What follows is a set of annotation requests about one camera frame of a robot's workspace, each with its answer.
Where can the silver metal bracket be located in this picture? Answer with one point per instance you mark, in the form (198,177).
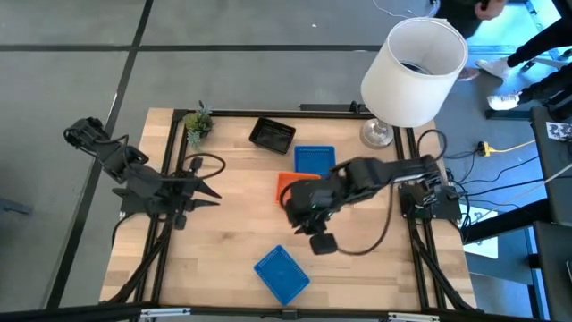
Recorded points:
(413,317)
(165,312)

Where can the black metal table frame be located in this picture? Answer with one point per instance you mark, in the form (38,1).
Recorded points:
(268,113)

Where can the blue plastic basket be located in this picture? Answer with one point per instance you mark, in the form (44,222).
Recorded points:
(281,275)
(313,158)

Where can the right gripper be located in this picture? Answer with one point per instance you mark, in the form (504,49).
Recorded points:
(313,205)

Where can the person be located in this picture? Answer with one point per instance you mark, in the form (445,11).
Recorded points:
(540,40)
(456,13)

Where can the dark chair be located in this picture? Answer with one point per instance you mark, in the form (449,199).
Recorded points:
(554,268)

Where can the black side table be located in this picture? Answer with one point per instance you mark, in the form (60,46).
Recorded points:
(554,179)

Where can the black plastic basket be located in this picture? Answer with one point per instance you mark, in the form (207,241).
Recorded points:
(272,135)

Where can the small green potted plant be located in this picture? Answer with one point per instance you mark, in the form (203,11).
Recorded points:
(199,123)

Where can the person's hand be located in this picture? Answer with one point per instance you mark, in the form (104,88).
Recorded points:
(489,9)

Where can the yellow power plug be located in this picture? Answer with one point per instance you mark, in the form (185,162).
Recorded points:
(484,147)

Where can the silver lamp base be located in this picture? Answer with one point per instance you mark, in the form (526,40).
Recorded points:
(375,134)

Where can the orange plastic basket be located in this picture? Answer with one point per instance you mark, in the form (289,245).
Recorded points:
(299,176)

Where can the black-and-white patterned paper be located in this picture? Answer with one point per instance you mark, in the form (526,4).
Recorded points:
(558,131)

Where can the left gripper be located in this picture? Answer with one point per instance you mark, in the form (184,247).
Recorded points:
(185,194)

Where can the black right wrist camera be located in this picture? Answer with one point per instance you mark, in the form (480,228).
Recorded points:
(322,243)

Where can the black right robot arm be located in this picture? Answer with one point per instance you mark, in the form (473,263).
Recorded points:
(402,167)

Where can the person's white shoe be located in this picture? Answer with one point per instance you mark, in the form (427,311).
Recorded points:
(496,68)
(502,102)

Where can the black floor beam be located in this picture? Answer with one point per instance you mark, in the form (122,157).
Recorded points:
(505,221)

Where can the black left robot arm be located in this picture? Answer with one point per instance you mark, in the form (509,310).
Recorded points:
(134,176)

